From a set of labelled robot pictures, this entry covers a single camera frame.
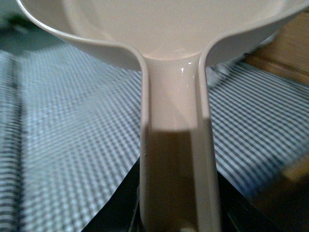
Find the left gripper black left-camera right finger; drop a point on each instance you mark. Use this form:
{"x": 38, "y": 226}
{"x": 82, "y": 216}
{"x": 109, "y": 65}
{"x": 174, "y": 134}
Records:
{"x": 238, "y": 214}

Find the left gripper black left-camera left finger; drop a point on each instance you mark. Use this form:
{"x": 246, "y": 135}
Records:
{"x": 121, "y": 213}

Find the beige plastic dustpan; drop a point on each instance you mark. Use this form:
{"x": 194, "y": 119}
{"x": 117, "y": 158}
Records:
{"x": 171, "y": 42}

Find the black white checkered bedsheet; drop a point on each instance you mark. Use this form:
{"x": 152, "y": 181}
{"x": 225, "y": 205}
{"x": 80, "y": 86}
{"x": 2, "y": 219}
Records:
{"x": 69, "y": 134}

